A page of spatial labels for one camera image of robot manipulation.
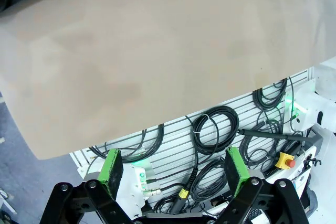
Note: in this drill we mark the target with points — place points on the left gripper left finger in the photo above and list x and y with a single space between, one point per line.
111 171

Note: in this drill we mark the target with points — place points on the yellow red emergency stop button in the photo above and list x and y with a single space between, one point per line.
283 159

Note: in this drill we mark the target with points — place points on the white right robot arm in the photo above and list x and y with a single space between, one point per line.
312 103

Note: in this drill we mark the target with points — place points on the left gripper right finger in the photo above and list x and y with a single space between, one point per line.
236 171

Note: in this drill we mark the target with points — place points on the white control cabinet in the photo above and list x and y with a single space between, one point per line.
288 174

